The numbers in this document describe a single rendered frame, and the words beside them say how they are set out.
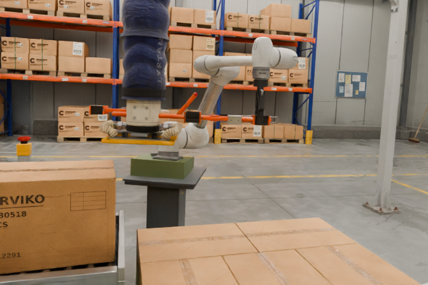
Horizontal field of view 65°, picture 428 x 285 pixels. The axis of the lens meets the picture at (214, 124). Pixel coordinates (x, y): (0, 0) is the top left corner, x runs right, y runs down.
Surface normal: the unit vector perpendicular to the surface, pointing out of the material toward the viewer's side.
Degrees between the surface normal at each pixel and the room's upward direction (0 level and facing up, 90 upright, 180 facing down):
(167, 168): 90
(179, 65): 82
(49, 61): 89
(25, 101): 90
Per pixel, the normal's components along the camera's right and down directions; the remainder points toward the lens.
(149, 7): 0.39, -0.07
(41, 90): 0.22, 0.10
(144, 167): -0.13, 0.09
